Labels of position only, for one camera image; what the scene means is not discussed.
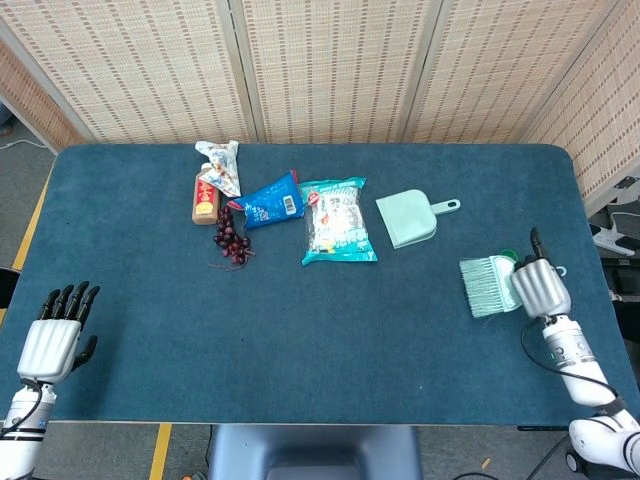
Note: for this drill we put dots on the teal clear snack bag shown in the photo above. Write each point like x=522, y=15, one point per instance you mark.
x=337, y=225

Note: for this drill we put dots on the small green hand broom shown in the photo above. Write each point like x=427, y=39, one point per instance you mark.
x=487, y=287

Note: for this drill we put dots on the brown red-labelled box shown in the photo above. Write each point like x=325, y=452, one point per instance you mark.
x=205, y=200

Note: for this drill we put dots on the small green dustpan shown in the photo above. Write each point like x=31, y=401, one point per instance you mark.
x=407, y=220

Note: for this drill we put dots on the dark red grape bunch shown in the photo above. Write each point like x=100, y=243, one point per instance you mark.
x=230, y=240

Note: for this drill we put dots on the blue snack bag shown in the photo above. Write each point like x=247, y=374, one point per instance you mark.
x=272, y=204

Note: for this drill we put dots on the black caster wheel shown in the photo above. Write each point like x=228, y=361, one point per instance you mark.
x=575, y=461

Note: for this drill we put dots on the green bottle cap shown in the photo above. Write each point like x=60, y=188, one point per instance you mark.
x=508, y=253

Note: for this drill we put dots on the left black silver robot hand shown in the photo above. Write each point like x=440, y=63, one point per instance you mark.
x=50, y=350

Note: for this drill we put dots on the crumpled white snack wrapper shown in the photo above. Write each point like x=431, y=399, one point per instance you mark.
x=222, y=167

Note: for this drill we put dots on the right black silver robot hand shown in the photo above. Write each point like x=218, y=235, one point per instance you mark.
x=542, y=290

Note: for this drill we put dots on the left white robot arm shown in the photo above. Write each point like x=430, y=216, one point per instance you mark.
x=25, y=430

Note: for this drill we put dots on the woven bamboo screen panel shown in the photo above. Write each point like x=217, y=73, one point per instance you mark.
x=30, y=105
x=505, y=65
x=335, y=65
x=140, y=65
x=600, y=110

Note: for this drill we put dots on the white power strip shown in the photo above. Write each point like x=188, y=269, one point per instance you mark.
x=612, y=235

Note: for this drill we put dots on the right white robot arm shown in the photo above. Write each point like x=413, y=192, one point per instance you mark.
x=580, y=365

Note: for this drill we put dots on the blue felt table mat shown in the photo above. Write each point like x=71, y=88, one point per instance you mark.
x=200, y=325

